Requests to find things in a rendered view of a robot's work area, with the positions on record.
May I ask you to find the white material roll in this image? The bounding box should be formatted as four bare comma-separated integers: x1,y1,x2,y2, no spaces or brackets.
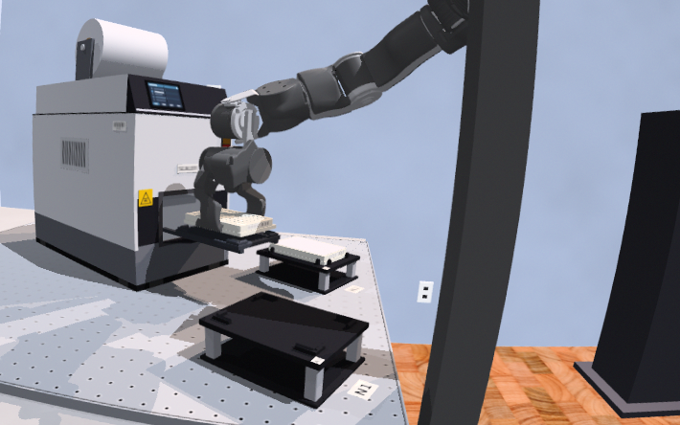
75,18,169,78

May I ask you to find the white label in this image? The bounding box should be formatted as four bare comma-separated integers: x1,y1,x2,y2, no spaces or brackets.
347,380,378,400
345,285,364,293

